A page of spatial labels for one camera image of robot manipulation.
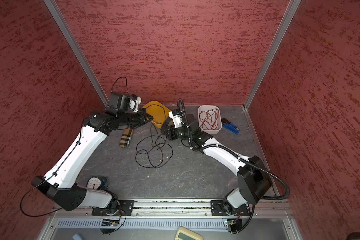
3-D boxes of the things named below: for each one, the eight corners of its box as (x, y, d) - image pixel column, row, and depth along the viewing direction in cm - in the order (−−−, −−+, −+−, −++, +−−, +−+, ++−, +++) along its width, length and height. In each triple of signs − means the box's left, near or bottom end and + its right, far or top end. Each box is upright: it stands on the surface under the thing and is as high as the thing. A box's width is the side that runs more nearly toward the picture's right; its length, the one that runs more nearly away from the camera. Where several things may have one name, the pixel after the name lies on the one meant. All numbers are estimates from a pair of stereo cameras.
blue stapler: (219, 126, 110) (220, 122, 106) (221, 121, 113) (223, 117, 109) (237, 134, 105) (239, 130, 102) (239, 129, 108) (241, 125, 105)
